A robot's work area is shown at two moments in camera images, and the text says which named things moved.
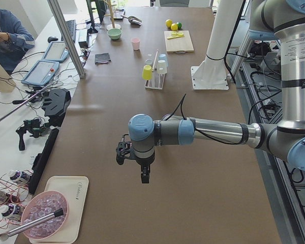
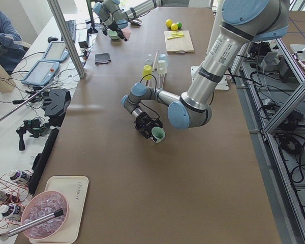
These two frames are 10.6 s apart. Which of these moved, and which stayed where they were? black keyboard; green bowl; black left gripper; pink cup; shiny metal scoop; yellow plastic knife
Moved: black left gripper; pink cup
Stayed: yellow plastic knife; shiny metal scoop; black keyboard; green bowl
